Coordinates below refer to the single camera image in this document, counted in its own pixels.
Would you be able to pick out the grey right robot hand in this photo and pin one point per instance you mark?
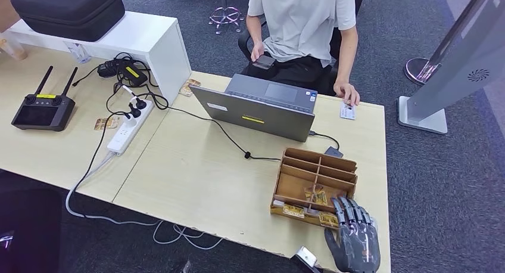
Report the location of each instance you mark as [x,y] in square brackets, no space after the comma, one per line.
[355,247]

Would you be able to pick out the person's right hand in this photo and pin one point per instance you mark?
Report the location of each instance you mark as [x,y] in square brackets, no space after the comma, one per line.
[257,50]

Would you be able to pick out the person's left hand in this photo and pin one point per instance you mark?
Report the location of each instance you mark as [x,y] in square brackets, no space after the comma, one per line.
[347,92]

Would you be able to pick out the dark smartphone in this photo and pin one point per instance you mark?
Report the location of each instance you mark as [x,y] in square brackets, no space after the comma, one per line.
[265,62]

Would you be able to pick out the pale ID card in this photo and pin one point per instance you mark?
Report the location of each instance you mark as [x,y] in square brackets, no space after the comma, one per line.
[348,113]

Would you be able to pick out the person's right forearm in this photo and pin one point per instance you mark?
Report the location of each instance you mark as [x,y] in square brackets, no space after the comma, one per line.
[255,36]

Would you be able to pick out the person's left forearm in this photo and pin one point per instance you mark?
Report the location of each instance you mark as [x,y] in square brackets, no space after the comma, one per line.
[349,66]

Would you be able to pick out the gold patterned card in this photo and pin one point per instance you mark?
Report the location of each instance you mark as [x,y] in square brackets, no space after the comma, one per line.
[317,195]
[294,211]
[106,123]
[327,220]
[189,88]

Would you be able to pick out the person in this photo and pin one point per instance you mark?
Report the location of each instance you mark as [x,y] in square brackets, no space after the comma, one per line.
[300,22]

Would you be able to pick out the chrome stool base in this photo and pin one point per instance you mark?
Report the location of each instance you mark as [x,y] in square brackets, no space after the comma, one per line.
[225,13]

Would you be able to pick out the small white tag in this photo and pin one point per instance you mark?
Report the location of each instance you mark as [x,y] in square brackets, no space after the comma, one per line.
[278,203]
[312,212]

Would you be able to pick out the small grey usb device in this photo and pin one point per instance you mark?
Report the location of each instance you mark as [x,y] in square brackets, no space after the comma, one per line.
[333,151]

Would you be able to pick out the grey laptop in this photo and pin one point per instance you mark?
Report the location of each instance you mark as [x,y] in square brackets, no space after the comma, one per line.
[256,116]

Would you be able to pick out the chrome stanchion base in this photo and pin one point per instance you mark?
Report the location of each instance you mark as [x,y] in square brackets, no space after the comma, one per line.
[415,70]

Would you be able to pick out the wooden compartment organizer box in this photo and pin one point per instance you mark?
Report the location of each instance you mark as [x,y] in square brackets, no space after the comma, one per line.
[296,185]

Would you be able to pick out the white desk shelf riser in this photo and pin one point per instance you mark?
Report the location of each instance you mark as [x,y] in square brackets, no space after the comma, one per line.
[134,33]

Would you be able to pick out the grey kiosk display panel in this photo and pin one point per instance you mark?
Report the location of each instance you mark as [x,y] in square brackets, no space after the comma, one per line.
[465,54]

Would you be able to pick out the black adapter with yellow label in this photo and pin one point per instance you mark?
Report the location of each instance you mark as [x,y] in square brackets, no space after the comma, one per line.
[132,73]

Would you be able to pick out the black power plug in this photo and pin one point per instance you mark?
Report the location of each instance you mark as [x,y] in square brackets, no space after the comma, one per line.
[135,112]
[140,103]

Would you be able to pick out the small black power adapter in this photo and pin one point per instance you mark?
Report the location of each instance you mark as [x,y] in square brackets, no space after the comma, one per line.
[107,69]

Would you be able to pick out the white power strip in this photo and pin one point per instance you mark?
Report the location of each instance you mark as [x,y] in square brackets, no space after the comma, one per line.
[122,138]

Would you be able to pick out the black carrying case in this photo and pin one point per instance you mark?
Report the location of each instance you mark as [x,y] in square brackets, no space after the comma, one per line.
[67,10]

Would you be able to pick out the black remote controller with antennas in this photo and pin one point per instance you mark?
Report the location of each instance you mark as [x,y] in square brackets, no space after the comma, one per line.
[43,112]

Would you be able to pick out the beige drink cup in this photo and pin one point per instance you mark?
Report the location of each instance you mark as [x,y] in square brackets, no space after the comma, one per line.
[13,49]

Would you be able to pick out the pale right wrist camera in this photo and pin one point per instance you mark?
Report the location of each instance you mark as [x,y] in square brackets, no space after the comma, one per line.
[305,259]

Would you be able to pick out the white kiosk base plate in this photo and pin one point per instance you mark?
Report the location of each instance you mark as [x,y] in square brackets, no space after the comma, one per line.
[431,125]

